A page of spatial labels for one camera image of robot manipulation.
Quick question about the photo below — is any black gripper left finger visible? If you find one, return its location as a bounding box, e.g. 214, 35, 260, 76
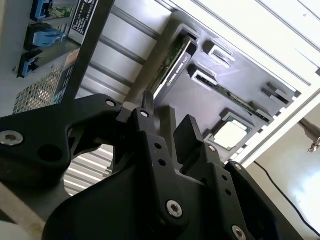
0, 91, 190, 227

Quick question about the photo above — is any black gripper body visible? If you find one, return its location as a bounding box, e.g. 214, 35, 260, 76
43, 163, 235, 240

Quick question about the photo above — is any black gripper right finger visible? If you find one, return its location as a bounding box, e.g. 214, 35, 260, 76
173, 113, 285, 240

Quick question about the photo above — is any green graphics card black shroud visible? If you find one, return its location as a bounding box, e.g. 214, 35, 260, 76
146, 34, 200, 101

